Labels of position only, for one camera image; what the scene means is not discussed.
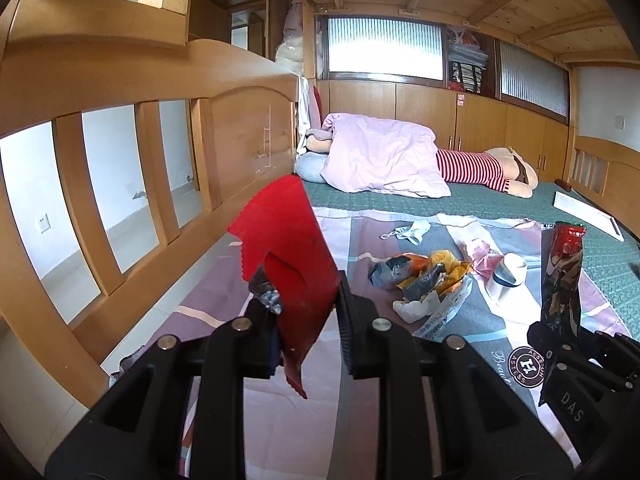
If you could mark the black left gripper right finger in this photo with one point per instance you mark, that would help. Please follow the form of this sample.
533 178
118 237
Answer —
415 409

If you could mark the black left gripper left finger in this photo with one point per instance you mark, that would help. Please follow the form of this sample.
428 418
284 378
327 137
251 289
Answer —
135 430

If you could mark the grey plastic bag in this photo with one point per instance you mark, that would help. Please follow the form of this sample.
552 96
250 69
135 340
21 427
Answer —
389 273

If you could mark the white paper cup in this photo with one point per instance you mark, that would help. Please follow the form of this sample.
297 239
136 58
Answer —
509 273

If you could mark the dark red snack packet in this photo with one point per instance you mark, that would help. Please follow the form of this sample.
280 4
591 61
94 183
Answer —
561 310

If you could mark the yellow chip bag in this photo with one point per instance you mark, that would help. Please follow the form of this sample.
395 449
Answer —
438 272

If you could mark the pink plastic bag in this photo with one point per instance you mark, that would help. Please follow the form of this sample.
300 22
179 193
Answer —
483 257

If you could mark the red wrapper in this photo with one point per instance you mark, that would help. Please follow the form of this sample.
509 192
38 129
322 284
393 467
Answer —
280 235

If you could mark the clear cartoon plastic bag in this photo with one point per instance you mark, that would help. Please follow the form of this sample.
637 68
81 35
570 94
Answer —
448 309

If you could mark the white tissue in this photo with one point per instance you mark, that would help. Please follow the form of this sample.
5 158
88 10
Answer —
414 310

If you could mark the green bed mat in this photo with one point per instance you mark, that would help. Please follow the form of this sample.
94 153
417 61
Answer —
611 264

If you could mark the striped plush doll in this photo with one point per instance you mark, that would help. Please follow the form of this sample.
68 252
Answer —
500 169

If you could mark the pink pillow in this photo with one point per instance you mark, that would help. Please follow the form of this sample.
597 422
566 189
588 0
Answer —
386 156

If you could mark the light blue pillow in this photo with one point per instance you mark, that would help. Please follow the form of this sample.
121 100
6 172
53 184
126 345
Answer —
309 166

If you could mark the wooden bunk bed frame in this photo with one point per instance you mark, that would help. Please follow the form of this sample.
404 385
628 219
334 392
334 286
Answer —
96 133

